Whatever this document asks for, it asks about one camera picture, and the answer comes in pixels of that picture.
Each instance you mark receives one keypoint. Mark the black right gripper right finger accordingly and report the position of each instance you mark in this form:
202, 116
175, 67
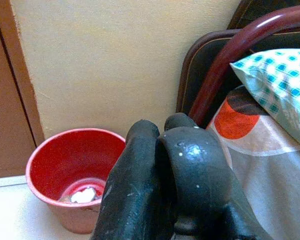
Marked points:
180, 121

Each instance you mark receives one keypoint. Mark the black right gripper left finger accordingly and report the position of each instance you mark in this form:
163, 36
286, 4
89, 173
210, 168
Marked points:
135, 180

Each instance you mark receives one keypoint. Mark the white crumpled paper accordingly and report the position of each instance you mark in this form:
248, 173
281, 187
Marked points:
82, 196

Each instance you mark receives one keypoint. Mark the dark padded headboard with piping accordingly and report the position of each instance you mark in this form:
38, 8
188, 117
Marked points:
202, 65

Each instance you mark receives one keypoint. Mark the red plastic bucket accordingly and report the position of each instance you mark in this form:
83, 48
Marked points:
65, 155

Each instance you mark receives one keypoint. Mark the beige bedsheet with orange circle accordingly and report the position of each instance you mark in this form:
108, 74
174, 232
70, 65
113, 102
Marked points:
270, 180

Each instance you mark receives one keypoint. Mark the teal checkered white pillow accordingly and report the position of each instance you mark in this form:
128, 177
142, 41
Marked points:
282, 82

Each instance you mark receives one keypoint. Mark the dark stitched panel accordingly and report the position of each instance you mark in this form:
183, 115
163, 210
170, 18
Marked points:
257, 10

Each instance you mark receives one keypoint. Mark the brown wooden door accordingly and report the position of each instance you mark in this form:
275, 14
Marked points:
5, 112

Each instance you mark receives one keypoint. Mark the maroon metal bed frame tube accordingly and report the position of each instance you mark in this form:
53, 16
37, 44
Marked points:
215, 72

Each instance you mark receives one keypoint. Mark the brown wooden door frame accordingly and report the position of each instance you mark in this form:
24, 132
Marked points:
17, 62

